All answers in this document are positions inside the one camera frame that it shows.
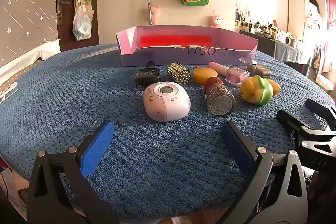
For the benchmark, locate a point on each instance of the gold studded cylinder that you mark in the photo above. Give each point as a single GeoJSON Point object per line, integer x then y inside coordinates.
{"type": "Point", "coordinates": [179, 73]}

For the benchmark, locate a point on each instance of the pink nail polish bottle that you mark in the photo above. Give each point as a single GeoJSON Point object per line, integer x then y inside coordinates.
{"type": "Point", "coordinates": [236, 75]}

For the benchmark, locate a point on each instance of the white plastic bag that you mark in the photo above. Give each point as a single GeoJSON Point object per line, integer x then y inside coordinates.
{"type": "Point", "coordinates": [82, 26]}

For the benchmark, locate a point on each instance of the black nail polish bottle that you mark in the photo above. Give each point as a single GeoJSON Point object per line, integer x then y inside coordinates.
{"type": "Point", "coordinates": [147, 76]}

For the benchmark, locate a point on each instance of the brown door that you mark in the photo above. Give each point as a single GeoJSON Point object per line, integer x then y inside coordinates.
{"type": "Point", "coordinates": [65, 35]}

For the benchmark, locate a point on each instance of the blue knitted blanket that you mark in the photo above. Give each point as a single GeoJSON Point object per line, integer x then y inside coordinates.
{"type": "Point", "coordinates": [78, 98]}

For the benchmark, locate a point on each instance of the pink plush toy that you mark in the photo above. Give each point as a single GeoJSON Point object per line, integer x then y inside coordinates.
{"type": "Point", "coordinates": [215, 20]}
{"type": "Point", "coordinates": [155, 15]}

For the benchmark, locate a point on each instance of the dark side table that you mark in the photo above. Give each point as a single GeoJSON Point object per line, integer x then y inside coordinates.
{"type": "Point", "coordinates": [265, 43]}

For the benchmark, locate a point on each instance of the stick with red tip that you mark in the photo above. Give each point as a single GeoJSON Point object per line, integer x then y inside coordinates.
{"type": "Point", "coordinates": [149, 8]}

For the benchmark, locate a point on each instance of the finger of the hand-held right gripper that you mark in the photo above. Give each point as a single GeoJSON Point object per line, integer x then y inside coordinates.
{"type": "Point", "coordinates": [291, 120]}
{"type": "Point", "coordinates": [317, 108]}

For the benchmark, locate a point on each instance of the printed white bag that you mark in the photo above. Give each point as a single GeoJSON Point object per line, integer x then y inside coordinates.
{"type": "Point", "coordinates": [13, 187]}

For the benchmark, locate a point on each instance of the pink cardboard box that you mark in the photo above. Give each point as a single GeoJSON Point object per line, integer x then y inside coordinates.
{"type": "Point", "coordinates": [157, 57]}

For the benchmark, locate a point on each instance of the glitter nail polish bottle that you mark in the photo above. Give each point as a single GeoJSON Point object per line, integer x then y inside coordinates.
{"type": "Point", "coordinates": [219, 100]}

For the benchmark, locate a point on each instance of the row of small bottles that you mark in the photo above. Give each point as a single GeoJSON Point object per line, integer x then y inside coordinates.
{"type": "Point", "coordinates": [265, 28]}

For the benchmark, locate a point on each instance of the pink white oval device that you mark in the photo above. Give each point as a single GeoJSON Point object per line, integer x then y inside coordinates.
{"type": "Point", "coordinates": [166, 103]}

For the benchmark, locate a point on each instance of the white cabinet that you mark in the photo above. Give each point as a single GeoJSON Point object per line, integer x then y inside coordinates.
{"type": "Point", "coordinates": [299, 16]}

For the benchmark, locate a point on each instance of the yellow green rubber toy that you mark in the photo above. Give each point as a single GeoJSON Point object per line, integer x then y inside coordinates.
{"type": "Point", "coordinates": [256, 90]}

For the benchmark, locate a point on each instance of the pink curtain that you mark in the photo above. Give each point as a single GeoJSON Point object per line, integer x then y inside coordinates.
{"type": "Point", "coordinates": [329, 29]}

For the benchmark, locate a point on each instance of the clear-lidded small jar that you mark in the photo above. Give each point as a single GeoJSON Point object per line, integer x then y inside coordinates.
{"type": "Point", "coordinates": [248, 66]}

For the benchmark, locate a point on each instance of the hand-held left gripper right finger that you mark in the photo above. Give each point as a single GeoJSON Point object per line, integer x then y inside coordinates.
{"type": "Point", "coordinates": [236, 150]}

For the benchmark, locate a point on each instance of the white bedding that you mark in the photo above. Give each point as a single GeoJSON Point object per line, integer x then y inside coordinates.
{"type": "Point", "coordinates": [47, 49]}

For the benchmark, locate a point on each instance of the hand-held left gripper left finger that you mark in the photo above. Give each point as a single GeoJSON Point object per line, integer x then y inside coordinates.
{"type": "Point", "coordinates": [97, 150]}

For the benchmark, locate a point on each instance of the yellow round soap disc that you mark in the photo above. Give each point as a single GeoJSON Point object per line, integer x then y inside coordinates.
{"type": "Point", "coordinates": [205, 74]}

